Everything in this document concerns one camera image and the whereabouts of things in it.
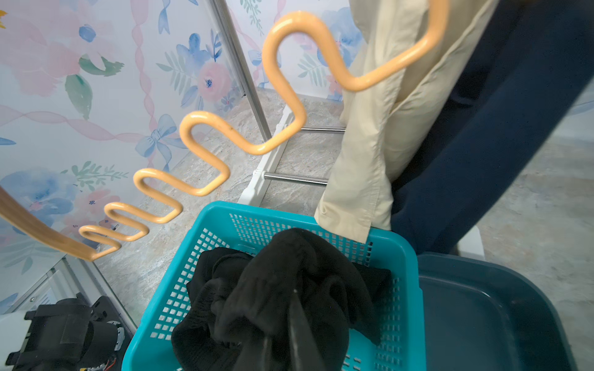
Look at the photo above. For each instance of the navy blue shorts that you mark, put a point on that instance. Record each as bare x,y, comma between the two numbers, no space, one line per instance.
530,66

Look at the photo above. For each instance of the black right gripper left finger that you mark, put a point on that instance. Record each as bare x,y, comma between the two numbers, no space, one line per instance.
265,359

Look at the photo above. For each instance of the white metal clothes rack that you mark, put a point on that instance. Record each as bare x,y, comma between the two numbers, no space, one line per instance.
413,55

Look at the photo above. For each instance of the teal perforated plastic basket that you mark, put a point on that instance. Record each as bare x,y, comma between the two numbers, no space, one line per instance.
249,229

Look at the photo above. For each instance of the beige shorts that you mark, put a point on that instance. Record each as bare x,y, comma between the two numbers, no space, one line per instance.
387,123

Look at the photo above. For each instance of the silver aluminium corner post left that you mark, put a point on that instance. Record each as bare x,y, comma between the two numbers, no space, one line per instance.
222,16

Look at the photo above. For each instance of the dark teal plastic bin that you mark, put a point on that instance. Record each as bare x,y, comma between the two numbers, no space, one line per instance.
483,316

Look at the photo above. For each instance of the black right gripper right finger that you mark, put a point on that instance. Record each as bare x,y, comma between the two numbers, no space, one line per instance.
304,353

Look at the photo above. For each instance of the black shorts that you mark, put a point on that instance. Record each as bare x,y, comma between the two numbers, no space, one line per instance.
236,299

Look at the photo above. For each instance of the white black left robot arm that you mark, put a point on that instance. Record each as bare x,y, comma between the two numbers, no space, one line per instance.
70,334

